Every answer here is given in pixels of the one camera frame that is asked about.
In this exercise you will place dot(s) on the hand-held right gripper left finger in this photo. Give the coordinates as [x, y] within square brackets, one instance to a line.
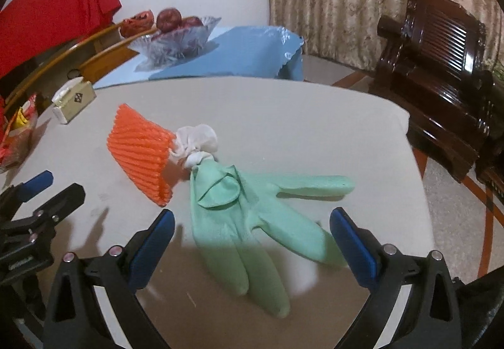
[151, 250]

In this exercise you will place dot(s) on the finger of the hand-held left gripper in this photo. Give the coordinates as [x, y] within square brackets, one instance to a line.
[37, 181]
[59, 203]

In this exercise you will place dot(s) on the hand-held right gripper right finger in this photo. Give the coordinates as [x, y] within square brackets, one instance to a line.
[352, 250]

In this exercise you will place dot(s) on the green rubber glove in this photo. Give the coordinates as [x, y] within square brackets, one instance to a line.
[236, 223]

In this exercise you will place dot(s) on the bin with black bag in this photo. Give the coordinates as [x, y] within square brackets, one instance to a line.
[482, 305]

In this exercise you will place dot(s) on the red yellow snack packet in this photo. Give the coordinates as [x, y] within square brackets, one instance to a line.
[19, 124]

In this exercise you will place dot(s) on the gold tissue box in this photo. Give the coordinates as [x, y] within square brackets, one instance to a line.
[75, 99]

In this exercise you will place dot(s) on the orange foam net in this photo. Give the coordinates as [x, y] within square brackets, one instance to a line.
[138, 148]

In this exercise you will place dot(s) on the white crumpled plastic bag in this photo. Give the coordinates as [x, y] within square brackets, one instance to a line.
[197, 140]

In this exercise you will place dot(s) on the red cloth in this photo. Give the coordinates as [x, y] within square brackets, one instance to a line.
[55, 6]

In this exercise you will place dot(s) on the dark wooden side table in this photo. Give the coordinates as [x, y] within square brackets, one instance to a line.
[492, 136]

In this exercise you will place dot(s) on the red apples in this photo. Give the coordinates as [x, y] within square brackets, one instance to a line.
[136, 24]

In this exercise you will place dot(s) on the glass fruit bowl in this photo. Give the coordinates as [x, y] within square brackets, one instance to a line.
[177, 44]

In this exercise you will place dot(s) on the dark wooden armchair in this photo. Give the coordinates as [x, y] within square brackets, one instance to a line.
[433, 69]

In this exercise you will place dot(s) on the large dark red fruit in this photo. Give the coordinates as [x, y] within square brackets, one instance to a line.
[169, 20]

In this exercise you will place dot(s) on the light blue tablecloth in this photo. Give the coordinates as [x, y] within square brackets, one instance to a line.
[244, 53]

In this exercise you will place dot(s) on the small dark red fruit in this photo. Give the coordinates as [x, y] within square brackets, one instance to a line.
[192, 23]

